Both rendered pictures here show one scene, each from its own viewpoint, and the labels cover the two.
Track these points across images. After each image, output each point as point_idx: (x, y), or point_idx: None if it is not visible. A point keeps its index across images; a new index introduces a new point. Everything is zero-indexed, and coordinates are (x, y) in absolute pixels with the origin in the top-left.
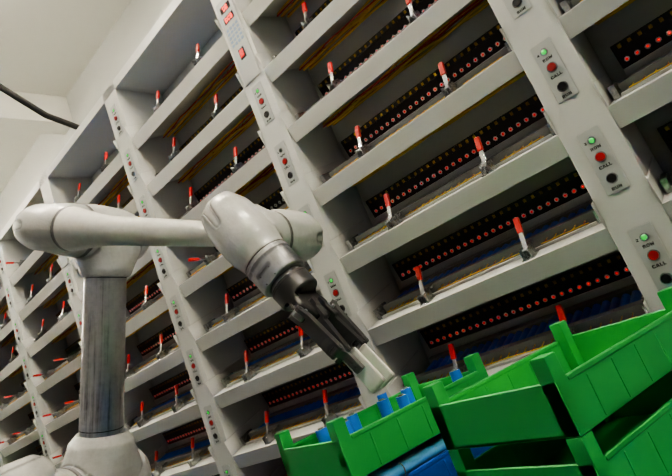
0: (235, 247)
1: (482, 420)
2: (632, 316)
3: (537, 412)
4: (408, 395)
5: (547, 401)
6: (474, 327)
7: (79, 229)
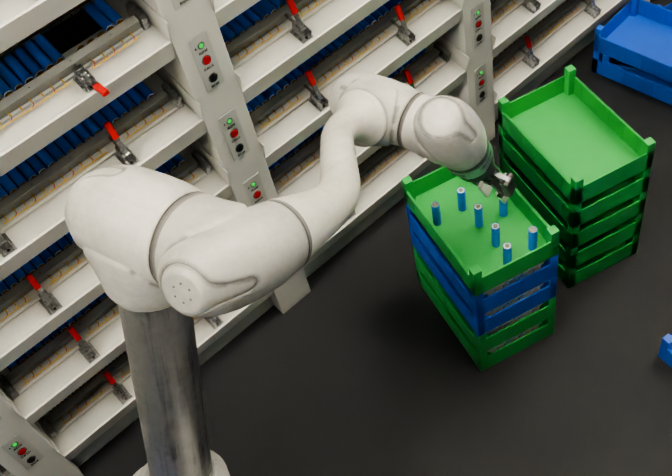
0: (482, 151)
1: (607, 181)
2: (436, 63)
3: (639, 165)
4: (465, 193)
5: (646, 159)
6: None
7: (335, 227)
